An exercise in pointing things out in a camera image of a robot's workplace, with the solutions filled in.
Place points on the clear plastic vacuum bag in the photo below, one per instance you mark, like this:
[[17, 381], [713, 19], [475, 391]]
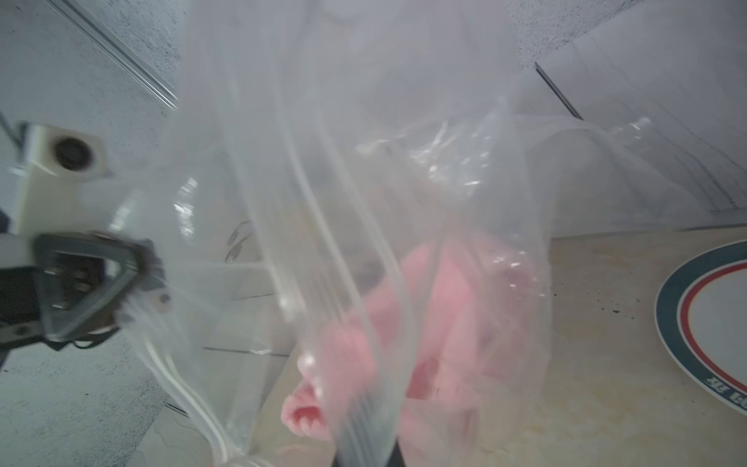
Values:
[[314, 145]]

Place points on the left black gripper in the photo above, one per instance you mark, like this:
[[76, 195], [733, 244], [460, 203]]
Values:
[[69, 288]]

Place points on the pink fluffy towel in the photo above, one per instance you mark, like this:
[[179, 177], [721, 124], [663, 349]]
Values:
[[476, 332]]

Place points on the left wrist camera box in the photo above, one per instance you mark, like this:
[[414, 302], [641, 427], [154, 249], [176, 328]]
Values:
[[59, 171]]

